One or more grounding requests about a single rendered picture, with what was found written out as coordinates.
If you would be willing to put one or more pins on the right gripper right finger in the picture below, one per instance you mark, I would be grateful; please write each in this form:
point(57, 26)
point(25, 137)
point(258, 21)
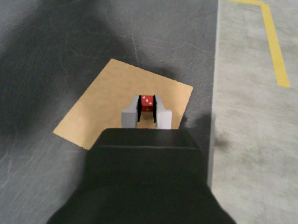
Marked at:
point(162, 117)

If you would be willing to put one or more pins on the red die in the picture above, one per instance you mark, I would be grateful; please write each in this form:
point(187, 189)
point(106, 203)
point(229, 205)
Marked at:
point(146, 103)

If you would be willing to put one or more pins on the beige flat mat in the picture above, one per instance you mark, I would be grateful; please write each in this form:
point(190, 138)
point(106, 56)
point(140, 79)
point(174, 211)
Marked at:
point(114, 88)

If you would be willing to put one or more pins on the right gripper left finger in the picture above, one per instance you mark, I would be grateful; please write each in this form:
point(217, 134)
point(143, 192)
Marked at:
point(130, 117)

